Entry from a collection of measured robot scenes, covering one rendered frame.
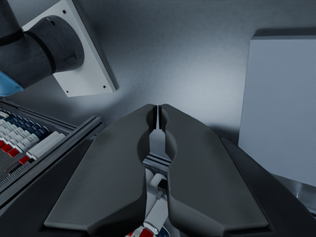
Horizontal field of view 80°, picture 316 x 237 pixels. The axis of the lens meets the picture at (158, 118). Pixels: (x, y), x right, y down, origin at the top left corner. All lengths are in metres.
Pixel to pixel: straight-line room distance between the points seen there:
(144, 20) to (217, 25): 0.15
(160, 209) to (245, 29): 0.50
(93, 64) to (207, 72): 0.34
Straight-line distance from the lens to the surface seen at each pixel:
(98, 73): 0.61
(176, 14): 0.41
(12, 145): 1.23
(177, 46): 0.43
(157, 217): 0.61
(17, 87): 0.55
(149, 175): 0.70
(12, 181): 0.71
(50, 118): 1.19
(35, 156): 1.02
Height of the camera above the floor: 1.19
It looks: 39 degrees down
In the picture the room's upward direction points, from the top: 138 degrees counter-clockwise
